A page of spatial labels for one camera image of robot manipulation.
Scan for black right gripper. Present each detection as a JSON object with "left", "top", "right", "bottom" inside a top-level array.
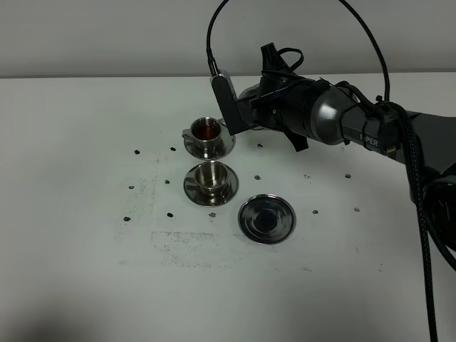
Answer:
[{"left": 249, "top": 43, "right": 321, "bottom": 152}]

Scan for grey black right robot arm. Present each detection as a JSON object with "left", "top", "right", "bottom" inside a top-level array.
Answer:
[{"left": 224, "top": 44, "right": 455, "bottom": 341}]

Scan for far stainless steel saucer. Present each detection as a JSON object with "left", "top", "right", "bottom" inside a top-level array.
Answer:
[{"left": 182, "top": 117, "right": 235, "bottom": 160}]

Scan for far stainless steel teacup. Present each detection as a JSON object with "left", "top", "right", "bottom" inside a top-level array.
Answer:
[{"left": 182, "top": 117, "right": 222, "bottom": 150}]

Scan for stainless steel teacup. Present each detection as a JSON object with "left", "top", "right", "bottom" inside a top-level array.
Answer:
[
  {"left": 184, "top": 161, "right": 229, "bottom": 197},
  {"left": 182, "top": 117, "right": 222, "bottom": 150}
]

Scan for near stainless steel saucer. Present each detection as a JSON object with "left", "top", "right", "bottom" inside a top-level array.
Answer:
[{"left": 183, "top": 160, "right": 239, "bottom": 207}]

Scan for near stainless steel teacup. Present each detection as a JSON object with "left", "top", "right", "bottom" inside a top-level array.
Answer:
[{"left": 184, "top": 161, "right": 229, "bottom": 197}]

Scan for stainless steel teapot saucer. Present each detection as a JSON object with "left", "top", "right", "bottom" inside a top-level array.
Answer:
[{"left": 237, "top": 194, "right": 296, "bottom": 244}]

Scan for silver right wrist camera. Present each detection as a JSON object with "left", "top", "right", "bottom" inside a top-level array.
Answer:
[{"left": 211, "top": 71, "right": 244, "bottom": 135}]

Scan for black right camera cable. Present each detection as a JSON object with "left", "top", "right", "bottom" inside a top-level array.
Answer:
[{"left": 204, "top": 0, "right": 391, "bottom": 106}]

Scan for braided black arm cable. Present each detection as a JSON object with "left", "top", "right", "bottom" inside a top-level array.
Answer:
[{"left": 334, "top": 80, "right": 456, "bottom": 342}]

